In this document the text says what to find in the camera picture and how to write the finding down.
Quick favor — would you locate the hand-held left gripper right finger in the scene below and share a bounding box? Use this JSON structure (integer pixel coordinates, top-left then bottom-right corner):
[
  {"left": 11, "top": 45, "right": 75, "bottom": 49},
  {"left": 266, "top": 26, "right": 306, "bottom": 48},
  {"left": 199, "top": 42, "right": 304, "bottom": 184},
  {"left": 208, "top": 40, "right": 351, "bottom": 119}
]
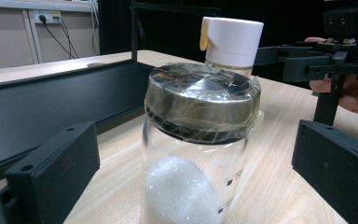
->
[{"left": 291, "top": 119, "right": 358, "bottom": 224}]

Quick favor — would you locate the thin hanging cable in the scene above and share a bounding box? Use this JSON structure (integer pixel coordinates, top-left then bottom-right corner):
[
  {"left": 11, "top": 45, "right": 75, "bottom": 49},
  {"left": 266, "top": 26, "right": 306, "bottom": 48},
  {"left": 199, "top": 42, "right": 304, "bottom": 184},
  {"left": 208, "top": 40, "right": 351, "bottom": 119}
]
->
[{"left": 88, "top": 0, "right": 101, "bottom": 57}]

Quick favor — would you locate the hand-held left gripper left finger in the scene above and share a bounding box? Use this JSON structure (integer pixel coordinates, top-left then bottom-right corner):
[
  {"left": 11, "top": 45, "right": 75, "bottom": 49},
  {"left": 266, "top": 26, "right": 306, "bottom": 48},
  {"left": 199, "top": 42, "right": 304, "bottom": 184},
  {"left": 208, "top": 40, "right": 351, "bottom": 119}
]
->
[{"left": 5, "top": 120, "right": 102, "bottom": 224}]

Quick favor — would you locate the black curtain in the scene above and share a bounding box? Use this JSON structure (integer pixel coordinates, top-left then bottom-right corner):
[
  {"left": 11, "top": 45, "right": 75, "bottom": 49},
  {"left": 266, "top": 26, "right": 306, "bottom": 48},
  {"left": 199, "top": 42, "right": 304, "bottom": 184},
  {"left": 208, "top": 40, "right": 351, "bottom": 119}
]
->
[{"left": 97, "top": 0, "right": 358, "bottom": 82}]

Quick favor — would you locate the white wall socket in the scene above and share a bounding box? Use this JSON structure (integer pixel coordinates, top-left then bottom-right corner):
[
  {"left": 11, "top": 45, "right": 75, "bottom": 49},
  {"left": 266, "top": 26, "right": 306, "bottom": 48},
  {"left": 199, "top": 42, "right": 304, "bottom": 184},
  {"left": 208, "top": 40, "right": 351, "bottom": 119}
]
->
[{"left": 33, "top": 9, "right": 62, "bottom": 25}]

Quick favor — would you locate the glass sugar jar taped lid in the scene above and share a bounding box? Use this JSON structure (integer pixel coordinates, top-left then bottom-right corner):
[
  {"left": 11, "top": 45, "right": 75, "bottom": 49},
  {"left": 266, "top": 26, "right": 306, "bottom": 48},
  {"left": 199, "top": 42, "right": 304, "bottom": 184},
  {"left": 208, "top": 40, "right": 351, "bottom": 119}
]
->
[{"left": 139, "top": 62, "right": 265, "bottom": 224}]

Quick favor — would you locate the black wall cable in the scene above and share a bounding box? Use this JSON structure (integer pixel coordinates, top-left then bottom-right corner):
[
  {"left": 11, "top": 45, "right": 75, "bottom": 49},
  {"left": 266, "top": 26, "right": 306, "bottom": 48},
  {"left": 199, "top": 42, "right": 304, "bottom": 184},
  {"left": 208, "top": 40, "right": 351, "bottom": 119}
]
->
[
  {"left": 55, "top": 17, "right": 80, "bottom": 60},
  {"left": 39, "top": 14, "right": 76, "bottom": 60}
]

